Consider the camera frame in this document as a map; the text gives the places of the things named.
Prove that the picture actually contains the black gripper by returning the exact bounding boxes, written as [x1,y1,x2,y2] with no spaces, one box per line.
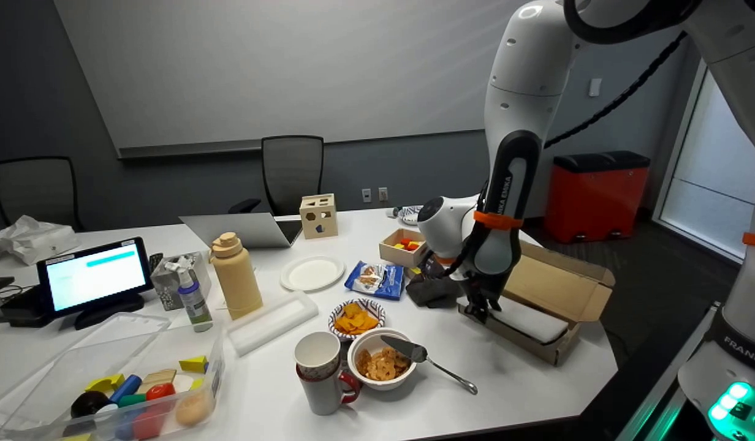
[463,266,513,324]

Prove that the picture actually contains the white foam sheet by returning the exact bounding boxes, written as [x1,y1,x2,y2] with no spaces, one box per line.
[498,296,574,345]

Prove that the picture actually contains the brown cardboard box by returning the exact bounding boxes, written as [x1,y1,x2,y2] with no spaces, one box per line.
[455,239,618,369]

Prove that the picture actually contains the wooden box with fruit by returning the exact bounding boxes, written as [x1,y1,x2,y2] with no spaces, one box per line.
[378,226,433,269]

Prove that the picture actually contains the grey carton box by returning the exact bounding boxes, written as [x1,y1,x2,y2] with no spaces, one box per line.
[150,249,214,314]

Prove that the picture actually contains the metal spoon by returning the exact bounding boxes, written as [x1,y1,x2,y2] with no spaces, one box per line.
[379,334,480,397]

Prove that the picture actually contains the blue snack package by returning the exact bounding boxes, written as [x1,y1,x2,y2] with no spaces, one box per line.
[343,260,409,300]

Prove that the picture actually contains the orange fried snack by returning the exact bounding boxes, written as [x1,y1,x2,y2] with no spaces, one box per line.
[357,345,414,385]

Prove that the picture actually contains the white bowl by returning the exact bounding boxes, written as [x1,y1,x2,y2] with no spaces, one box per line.
[345,325,421,395]

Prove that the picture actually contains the red trash bin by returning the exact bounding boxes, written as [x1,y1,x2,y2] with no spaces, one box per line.
[541,149,653,245]

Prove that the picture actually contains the white paper cup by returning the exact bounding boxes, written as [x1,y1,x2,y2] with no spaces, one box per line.
[291,327,345,383]

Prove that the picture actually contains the white paper plate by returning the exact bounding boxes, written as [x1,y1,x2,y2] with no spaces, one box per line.
[279,251,348,296]

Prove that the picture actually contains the wooden shape sorter cube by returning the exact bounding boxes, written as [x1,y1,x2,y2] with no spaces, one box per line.
[299,191,341,239]

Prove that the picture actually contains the black office chair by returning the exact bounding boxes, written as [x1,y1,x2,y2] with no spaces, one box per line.
[0,153,84,233]
[227,133,329,218]

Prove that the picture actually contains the beige plastic bottle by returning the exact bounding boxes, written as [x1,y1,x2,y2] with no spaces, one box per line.
[208,229,264,321]

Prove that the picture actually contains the grey laptop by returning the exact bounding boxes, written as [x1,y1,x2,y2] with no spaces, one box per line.
[178,210,294,251]

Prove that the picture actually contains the small clear spray bottle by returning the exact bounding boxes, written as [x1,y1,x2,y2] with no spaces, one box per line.
[176,264,216,335]

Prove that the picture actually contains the yellow toy block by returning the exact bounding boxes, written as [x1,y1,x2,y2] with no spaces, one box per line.
[176,353,210,374]

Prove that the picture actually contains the tan toy egg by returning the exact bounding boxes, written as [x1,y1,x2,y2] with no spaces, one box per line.
[175,387,216,429]

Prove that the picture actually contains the red toy piece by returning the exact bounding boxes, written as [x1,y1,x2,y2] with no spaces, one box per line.
[136,379,178,435]

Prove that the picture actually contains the green toy piece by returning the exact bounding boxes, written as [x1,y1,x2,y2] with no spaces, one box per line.
[116,391,150,412]

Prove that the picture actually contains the blue toy cylinder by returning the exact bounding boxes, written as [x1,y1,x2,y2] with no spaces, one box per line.
[109,373,145,403]

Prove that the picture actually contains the black tablet on stand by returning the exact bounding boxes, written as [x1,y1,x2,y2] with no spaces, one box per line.
[35,234,155,330]

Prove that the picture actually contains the clear plastic bin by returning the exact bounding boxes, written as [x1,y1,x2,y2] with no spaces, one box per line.
[0,312,227,441]

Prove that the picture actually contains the black toy piece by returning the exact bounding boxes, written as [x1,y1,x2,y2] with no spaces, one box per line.
[69,389,114,418]

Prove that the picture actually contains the crumpled white plastic bag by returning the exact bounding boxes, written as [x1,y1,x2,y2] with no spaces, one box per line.
[0,212,79,266]

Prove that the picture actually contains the white mug red handle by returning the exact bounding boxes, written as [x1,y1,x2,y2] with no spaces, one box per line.
[294,361,365,418]

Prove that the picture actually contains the white wall board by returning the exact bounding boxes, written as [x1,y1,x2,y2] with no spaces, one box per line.
[52,0,529,161]

